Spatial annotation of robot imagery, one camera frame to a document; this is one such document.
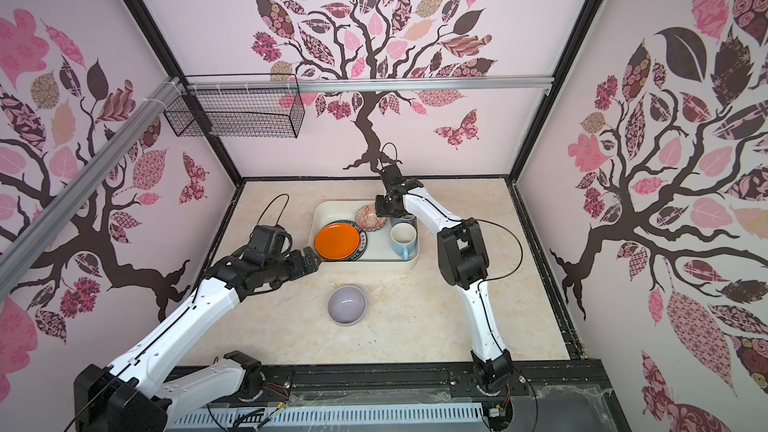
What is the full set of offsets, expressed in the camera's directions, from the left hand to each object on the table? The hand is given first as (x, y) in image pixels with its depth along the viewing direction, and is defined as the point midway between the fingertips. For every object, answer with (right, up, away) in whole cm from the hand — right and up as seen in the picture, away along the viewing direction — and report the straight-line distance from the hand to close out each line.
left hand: (308, 270), depth 80 cm
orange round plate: (+6, +6, +18) cm, 20 cm away
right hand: (+20, +17, +21) cm, 34 cm away
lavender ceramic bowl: (+10, -12, +6) cm, 16 cm away
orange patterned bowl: (+14, +13, +25) cm, 31 cm away
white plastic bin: (+19, +1, +18) cm, 27 cm away
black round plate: (+13, +5, +20) cm, 24 cm away
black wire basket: (-40, +56, +42) cm, 81 cm away
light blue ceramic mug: (+26, +7, +15) cm, 31 cm away
